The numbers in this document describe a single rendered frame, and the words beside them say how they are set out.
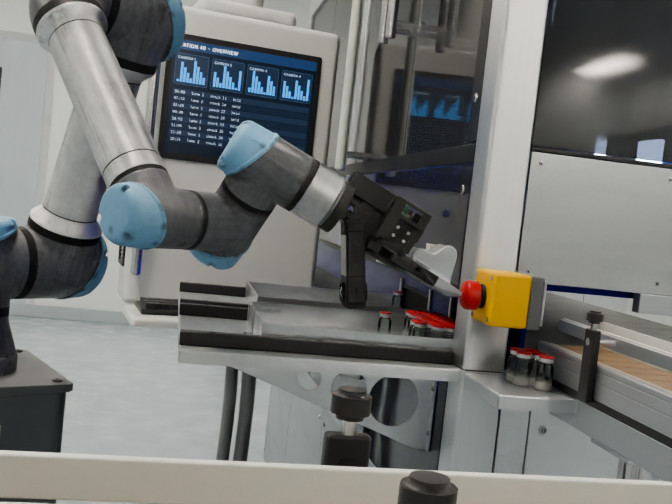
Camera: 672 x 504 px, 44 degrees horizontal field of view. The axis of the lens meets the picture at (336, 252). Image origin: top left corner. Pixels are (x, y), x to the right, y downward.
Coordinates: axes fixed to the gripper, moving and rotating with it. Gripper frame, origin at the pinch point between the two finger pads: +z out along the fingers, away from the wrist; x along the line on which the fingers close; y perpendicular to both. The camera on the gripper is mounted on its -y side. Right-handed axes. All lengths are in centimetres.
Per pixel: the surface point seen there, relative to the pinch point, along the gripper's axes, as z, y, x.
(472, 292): 1.9, 1.7, -2.0
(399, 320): 7.7, -6.4, 37.4
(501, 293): 4.8, 3.4, -3.6
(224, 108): -38, 17, 106
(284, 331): -14.5, -16.3, 12.0
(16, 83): -182, 1, 561
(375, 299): 11, -5, 72
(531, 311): 9.7, 3.5, -3.6
